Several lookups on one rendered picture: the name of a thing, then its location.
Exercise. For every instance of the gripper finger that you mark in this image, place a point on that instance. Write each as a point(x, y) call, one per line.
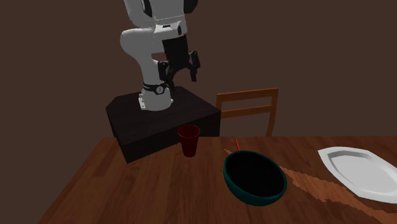
point(165, 70)
point(194, 62)

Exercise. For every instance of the brown wooden table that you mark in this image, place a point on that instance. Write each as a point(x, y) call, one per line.
point(149, 192)

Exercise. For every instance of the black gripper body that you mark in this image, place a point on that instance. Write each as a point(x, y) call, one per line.
point(176, 51)

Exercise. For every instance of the wooden chair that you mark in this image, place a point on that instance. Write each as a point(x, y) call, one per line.
point(246, 111)

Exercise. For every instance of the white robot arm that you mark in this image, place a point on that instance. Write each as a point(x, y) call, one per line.
point(145, 68)

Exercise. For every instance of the red pen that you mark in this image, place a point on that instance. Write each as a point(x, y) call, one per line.
point(237, 145)

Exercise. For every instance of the dark robot stand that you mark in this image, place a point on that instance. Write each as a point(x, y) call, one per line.
point(161, 124)

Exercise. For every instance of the dark red cup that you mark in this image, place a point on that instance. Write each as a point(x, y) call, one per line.
point(189, 142)

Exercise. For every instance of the white plate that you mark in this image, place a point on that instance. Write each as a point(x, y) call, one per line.
point(359, 173)

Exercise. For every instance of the teal bowl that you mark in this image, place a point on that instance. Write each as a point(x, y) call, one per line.
point(252, 176)

